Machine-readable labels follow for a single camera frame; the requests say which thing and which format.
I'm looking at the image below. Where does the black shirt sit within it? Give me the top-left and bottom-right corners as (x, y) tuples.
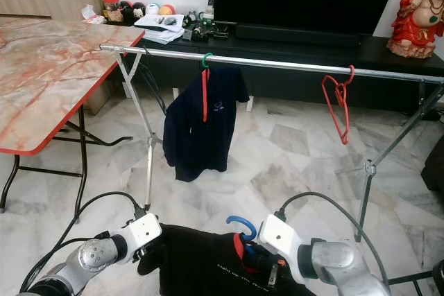
(156, 223), (316, 296)

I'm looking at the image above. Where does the blue plastic hanger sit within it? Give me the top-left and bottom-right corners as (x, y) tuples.
(225, 216), (259, 243)

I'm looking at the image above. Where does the red plastic hanger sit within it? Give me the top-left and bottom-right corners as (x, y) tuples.
(321, 65), (356, 146)

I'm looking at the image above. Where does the red hanger with green hook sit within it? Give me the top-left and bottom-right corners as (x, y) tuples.
(200, 52), (213, 123)

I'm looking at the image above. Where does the navy shirt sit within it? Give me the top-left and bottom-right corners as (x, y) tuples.
(163, 66), (249, 182)

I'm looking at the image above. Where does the black folding chair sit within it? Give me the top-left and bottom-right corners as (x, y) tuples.
(387, 260), (444, 296)

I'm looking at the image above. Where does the black TV console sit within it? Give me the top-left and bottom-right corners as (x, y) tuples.
(104, 20), (444, 113)

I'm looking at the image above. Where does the silver metal clothes rack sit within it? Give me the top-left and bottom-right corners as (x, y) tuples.
(99, 43), (444, 243)

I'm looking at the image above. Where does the stack of white papers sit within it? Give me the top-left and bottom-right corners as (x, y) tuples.
(134, 13), (186, 45)

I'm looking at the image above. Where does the small black box device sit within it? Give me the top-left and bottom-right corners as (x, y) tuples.
(212, 21), (233, 37)

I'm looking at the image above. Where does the black soundbar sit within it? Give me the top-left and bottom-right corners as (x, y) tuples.
(234, 23), (361, 49)

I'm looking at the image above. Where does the tissue pack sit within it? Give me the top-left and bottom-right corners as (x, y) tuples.
(81, 3), (105, 24)

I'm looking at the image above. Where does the jar with red lid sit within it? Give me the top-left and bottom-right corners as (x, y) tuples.
(103, 0), (120, 22)

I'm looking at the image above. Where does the red laughing Buddha statue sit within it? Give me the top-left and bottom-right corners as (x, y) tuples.
(386, 0), (444, 59)

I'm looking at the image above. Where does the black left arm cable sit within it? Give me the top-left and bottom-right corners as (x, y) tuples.
(17, 191), (146, 296)

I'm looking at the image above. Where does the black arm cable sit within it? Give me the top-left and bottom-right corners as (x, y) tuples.
(275, 191), (389, 286)
(17, 191), (146, 296)

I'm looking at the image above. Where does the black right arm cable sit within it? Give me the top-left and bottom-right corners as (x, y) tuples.
(275, 191), (389, 286)

